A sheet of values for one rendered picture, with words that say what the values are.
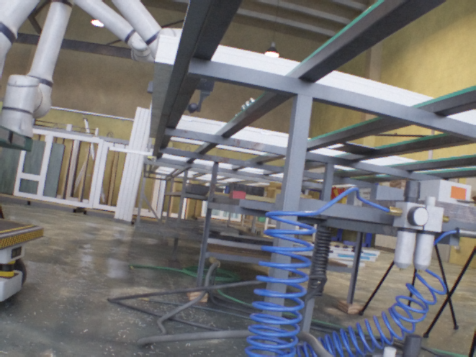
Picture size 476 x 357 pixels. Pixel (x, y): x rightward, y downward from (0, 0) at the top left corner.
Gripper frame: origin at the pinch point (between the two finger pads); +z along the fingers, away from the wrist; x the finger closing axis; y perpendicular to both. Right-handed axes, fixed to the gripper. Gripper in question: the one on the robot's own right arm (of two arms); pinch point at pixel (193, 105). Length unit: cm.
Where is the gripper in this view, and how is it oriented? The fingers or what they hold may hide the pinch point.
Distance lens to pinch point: 186.3
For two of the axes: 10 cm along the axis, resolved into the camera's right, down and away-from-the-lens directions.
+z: -2.0, 8.1, 5.5
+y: -1.0, -5.7, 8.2
